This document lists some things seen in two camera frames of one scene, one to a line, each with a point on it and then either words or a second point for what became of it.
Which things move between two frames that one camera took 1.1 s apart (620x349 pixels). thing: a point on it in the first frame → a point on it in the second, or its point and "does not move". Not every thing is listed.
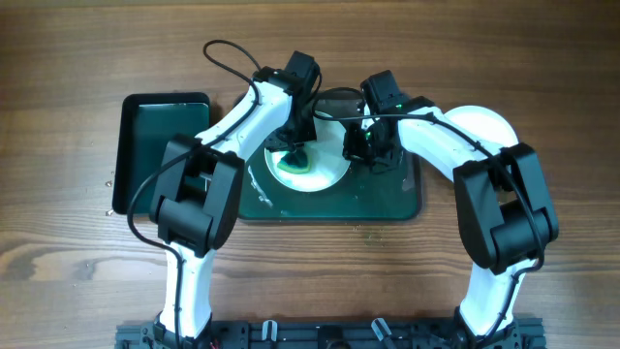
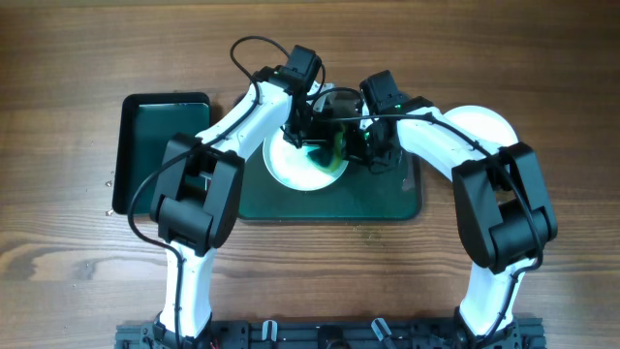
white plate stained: (328, 162) does not move
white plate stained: (483, 125) does not move
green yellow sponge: (295, 162) → (328, 156)
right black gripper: (370, 156) does not move
